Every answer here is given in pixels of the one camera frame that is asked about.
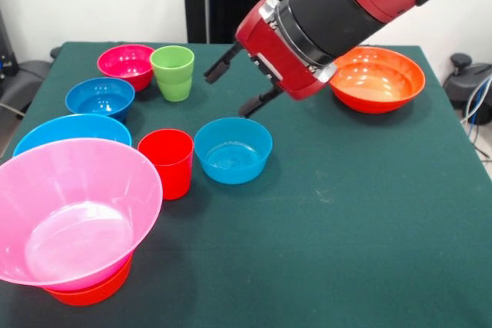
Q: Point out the small orange ridged bowl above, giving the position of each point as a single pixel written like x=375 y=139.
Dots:
x=92 y=293

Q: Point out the large orange bowl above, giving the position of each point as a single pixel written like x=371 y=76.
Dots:
x=384 y=82

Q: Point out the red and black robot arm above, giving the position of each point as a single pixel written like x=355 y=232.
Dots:
x=346 y=5

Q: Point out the small pink-red bowl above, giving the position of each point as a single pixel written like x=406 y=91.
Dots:
x=125 y=67

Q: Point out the red cup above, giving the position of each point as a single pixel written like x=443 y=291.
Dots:
x=169 y=166

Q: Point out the large blue bowl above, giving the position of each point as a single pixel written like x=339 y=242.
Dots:
x=57 y=128

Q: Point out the large pink bowl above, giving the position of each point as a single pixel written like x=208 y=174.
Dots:
x=57 y=189

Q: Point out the small light blue ridged bowl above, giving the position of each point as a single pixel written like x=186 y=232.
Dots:
x=230 y=151

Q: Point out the small dark blue bowl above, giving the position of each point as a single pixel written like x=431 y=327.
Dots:
x=100 y=99

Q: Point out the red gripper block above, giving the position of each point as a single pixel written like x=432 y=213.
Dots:
x=269 y=51

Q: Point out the black round knob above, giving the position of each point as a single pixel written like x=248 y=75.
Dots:
x=55 y=52

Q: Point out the black equipment rack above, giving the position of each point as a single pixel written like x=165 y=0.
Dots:
x=5 y=55

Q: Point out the black floor stand base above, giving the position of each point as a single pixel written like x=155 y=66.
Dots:
x=27 y=78
x=461 y=78

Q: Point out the dark green tablecloth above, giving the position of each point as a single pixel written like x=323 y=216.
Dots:
x=346 y=228

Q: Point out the green cup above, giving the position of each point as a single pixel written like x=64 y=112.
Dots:
x=173 y=78

